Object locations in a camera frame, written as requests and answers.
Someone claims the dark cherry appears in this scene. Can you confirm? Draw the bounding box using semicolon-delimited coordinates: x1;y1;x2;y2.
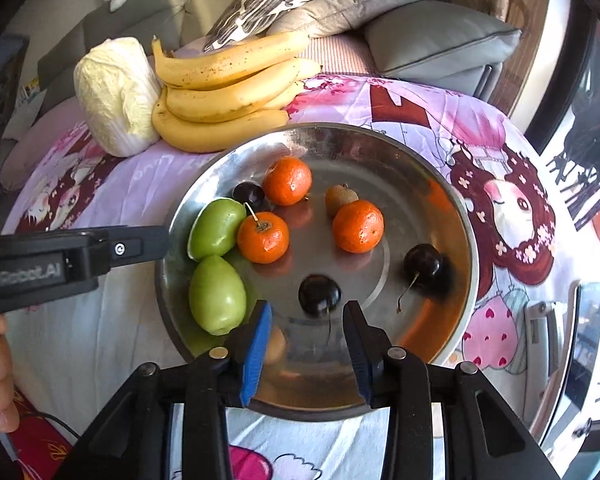
396;243;445;315
298;274;343;348
232;181;267;213

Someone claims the yellow banana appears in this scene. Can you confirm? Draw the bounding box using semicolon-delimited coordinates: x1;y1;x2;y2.
151;30;311;92
165;57;311;123
265;80;306;111
295;58;322;81

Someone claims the green jujube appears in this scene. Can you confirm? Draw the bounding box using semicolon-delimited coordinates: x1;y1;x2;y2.
187;198;247;262
188;255;247;337

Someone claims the white phone stand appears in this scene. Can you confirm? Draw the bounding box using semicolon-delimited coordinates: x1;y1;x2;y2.
522;300;568;431

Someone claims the grey fabric pillow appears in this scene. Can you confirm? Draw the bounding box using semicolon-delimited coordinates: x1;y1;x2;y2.
267;0;441;38

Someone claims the grey leather cushion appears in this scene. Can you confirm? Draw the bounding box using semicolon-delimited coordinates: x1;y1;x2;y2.
365;0;523;81

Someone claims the napa cabbage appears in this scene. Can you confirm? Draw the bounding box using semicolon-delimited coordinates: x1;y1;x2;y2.
73;36;162;158

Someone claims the black wheeled chair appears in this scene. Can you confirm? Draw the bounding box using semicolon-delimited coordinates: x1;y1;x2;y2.
545;80;600;231

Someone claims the black cable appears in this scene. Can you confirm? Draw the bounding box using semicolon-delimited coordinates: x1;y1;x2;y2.
20;410;81;443

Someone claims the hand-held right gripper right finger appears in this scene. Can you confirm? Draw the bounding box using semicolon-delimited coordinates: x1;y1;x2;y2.
342;300;561;480

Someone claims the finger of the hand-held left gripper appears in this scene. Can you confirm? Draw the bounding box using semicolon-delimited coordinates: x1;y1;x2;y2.
92;225;171;276

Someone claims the red patterned cloth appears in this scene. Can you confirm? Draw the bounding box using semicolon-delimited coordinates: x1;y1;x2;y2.
5;390;81;480

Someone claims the black window frame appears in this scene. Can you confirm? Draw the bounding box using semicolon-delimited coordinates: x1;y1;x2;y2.
525;0;600;153

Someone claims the smartphone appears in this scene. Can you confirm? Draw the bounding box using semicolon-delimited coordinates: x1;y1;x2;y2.
545;282;600;456

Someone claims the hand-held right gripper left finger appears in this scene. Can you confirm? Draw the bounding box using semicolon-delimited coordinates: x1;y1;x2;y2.
54;300;273;480

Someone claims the brown longan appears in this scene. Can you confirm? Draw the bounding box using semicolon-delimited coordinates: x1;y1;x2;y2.
264;325;287;365
325;185;359;219

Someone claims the orange tangerine with stem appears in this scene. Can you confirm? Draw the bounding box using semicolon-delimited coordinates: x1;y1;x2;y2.
237;202;291;265

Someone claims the stainless steel bowl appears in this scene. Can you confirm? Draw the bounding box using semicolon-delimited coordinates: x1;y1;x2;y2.
155;122;481;421

